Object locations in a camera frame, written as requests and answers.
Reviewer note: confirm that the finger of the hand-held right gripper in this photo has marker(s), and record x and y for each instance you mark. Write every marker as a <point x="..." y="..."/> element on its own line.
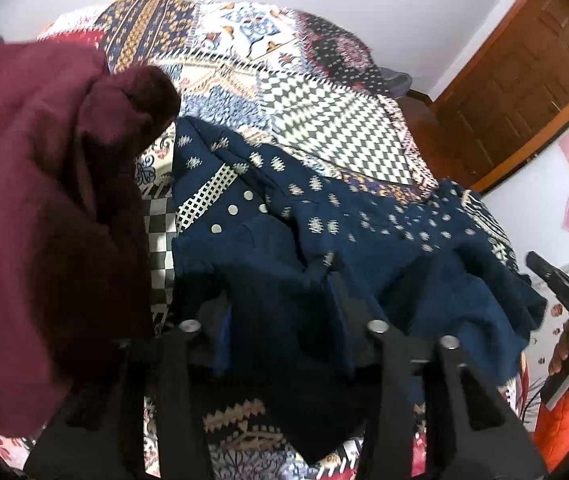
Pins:
<point x="556" y="282"/>

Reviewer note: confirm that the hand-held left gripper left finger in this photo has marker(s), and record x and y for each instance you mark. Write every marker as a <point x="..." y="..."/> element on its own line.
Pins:
<point x="220" y="345"/>

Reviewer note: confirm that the grey backpack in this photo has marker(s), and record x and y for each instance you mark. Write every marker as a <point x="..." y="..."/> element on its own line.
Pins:
<point x="397" y="82"/>

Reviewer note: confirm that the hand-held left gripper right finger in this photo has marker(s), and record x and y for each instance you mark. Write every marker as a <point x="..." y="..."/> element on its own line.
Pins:
<point x="364" y="350"/>

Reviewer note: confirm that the patchwork quilt bed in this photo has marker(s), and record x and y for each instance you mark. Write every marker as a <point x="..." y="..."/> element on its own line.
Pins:
<point x="324" y="110"/>

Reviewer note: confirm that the wooden door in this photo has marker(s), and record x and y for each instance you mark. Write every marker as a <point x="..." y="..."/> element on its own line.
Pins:
<point x="524" y="85"/>

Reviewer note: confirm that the navy patterned hooded garment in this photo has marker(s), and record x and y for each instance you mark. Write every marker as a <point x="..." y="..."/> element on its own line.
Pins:
<point x="389" y="260"/>

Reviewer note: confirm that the maroon garment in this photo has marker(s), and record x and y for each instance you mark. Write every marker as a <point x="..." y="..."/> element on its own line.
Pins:
<point x="39" y="185"/>

